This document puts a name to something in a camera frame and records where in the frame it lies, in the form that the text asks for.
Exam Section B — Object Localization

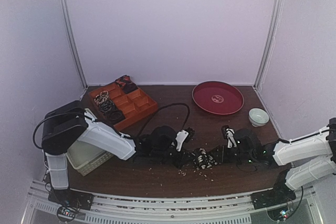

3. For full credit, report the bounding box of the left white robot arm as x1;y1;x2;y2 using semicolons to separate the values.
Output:
32;100;195;205

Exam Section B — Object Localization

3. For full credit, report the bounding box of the pale green perforated basket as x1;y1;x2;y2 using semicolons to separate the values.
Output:
66;141;113;176

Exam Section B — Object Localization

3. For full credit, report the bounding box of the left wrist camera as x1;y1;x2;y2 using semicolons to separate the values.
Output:
173;127;195;152

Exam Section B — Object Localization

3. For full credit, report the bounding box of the aluminium frame post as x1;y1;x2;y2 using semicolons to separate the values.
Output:
60;0;88;89
254;0;283;91

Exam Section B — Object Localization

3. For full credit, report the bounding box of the beige patterned rolled tie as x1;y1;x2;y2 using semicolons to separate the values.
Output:
94;90;110;106

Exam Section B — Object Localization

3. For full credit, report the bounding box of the orange compartment tray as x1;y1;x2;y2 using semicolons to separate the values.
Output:
88;82;158;131

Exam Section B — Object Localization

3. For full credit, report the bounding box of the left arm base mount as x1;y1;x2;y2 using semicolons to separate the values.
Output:
45;183;94;223

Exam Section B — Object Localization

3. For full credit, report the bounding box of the black white floral tie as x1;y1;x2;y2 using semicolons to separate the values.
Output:
192;148;216;169

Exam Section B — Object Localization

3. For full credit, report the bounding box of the front aluminium rail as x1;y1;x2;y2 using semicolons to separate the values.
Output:
21;182;323;223

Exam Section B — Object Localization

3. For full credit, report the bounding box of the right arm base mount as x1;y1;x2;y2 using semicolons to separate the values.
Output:
250;169;296;222

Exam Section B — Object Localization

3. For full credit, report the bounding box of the right aluminium frame post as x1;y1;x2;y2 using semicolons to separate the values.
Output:
254;0;283;91

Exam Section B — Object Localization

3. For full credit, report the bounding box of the small celadon bowl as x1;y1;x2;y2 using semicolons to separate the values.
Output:
248;108;269;127

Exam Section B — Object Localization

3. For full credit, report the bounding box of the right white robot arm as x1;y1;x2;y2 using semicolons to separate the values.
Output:
210;118;335;204

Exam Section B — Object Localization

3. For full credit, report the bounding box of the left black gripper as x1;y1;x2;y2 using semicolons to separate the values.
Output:
152;147;196;170

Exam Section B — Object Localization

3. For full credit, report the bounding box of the dark rolled tie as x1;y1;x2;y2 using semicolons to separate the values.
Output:
106;110;125;125

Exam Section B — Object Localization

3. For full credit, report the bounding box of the black white rolled tie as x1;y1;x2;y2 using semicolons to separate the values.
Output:
99;100;116;114

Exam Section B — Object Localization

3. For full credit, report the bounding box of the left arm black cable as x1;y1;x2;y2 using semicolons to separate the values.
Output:
33;102;191;151

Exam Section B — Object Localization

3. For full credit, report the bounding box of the red round plate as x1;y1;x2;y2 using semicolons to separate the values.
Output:
192;81;244;115

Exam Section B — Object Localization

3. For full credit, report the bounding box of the left aluminium frame post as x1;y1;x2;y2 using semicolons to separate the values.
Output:
60;0;88;89

